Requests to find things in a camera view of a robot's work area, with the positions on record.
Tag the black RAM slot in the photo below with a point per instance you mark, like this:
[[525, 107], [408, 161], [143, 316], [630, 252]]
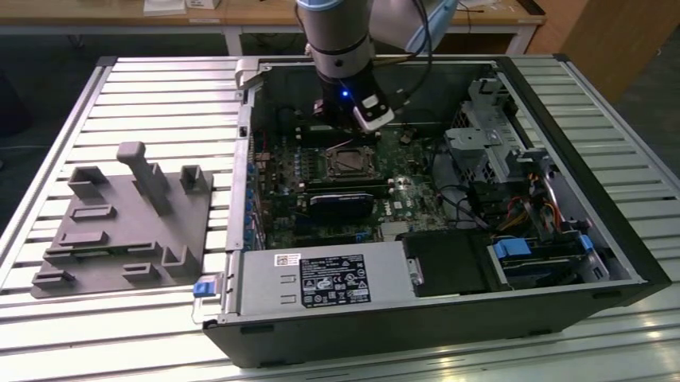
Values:
[[344, 192], [344, 185], [344, 189], [344, 182]]

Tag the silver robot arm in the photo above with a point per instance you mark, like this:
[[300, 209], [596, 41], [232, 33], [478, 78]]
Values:
[[334, 36]]

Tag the black plastic shroud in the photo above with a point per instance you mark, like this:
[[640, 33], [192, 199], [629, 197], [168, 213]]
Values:
[[451, 262]]

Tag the small silver heat sink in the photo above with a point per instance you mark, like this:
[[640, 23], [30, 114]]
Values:
[[395, 228]]

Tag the grey parts rack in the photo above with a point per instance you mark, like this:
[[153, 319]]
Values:
[[132, 223]]

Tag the CPU socket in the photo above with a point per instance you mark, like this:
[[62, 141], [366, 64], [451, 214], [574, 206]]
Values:
[[350, 174]]

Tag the grey power supply unit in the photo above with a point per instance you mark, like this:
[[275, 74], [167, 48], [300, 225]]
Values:
[[266, 278]]

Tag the black graphics card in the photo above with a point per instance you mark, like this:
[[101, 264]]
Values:
[[339, 207]]

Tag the green motherboard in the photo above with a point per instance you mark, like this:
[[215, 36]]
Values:
[[408, 199]]

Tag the metal drive cage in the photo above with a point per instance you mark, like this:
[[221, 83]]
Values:
[[478, 139]]

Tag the blue case latch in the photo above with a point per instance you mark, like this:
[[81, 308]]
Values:
[[204, 288]]

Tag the wooden cabinet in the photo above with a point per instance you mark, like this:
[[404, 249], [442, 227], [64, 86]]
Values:
[[621, 40]]

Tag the black open PC case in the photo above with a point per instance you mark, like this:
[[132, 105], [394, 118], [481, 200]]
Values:
[[425, 342]]

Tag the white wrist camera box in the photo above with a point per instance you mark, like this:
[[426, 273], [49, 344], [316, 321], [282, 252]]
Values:
[[372, 113]]

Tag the wooden desk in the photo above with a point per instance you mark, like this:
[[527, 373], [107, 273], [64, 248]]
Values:
[[105, 20]]

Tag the blue plastic clip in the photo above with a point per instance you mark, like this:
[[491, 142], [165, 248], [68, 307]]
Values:
[[585, 243]]

